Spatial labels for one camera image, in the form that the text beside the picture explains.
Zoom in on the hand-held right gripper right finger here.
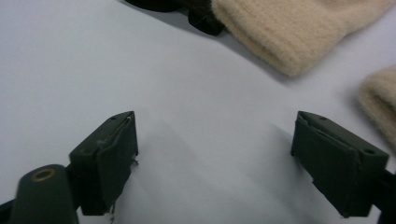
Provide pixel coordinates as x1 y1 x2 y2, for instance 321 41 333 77
290 110 390 218

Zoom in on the black glove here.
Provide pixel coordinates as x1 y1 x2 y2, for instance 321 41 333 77
186 0 226 36

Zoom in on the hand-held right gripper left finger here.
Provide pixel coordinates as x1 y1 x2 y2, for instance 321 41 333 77
68 110 139 217

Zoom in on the beige knit glove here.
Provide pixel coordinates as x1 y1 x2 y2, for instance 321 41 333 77
357 65 396 151
211 0 395 77

